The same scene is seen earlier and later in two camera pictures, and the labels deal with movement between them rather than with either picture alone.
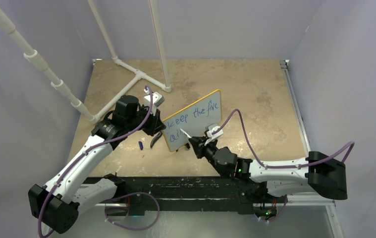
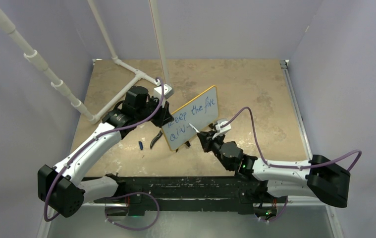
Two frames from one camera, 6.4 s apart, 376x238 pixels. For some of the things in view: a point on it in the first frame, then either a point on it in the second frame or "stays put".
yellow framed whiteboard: (193, 120) stays put
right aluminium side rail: (295, 108) stays put
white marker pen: (187, 135) -> (196, 130)
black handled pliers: (160, 133) stays put
